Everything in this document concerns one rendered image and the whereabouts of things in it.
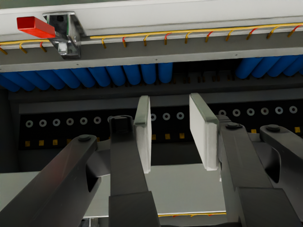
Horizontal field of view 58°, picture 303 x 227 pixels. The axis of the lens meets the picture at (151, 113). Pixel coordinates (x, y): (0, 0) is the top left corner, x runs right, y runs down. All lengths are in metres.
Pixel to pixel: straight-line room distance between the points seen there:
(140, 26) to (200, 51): 0.06
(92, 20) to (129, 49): 0.05
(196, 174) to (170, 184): 0.03
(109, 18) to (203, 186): 0.18
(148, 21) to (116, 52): 0.05
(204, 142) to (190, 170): 0.12
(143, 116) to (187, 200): 0.13
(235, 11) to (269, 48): 0.06
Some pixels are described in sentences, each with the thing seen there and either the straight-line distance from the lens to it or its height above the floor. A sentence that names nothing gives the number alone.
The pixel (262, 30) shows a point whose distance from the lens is 0.30.
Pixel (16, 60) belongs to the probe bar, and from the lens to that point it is 0.32.
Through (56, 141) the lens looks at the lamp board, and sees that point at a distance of 0.42.
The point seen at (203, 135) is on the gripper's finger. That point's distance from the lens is 0.16.
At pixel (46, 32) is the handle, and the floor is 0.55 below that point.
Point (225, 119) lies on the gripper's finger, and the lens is 0.17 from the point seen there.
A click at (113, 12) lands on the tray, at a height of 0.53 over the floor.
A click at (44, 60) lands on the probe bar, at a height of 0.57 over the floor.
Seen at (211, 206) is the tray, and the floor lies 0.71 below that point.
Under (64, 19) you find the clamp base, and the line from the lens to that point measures 0.27.
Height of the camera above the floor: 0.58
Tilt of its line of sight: 9 degrees up
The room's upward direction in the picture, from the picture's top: 177 degrees clockwise
